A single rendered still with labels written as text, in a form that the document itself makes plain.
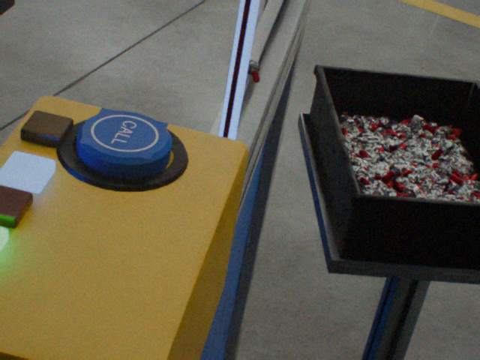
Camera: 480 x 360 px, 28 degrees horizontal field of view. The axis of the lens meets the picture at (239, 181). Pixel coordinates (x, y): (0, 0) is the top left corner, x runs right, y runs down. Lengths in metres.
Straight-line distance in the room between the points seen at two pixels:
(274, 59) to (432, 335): 1.14
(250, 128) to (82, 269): 0.52
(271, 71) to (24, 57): 1.82
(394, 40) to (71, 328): 2.86
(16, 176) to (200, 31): 2.59
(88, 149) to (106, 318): 0.09
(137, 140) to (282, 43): 0.62
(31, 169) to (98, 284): 0.07
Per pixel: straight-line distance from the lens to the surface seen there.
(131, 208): 0.38
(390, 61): 3.01
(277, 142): 1.29
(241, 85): 0.66
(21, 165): 0.39
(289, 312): 1.97
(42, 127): 0.42
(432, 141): 0.94
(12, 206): 0.37
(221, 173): 0.41
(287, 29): 1.04
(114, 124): 0.41
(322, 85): 0.90
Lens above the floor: 1.30
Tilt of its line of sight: 34 degrees down
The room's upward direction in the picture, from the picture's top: 10 degrees clockwise
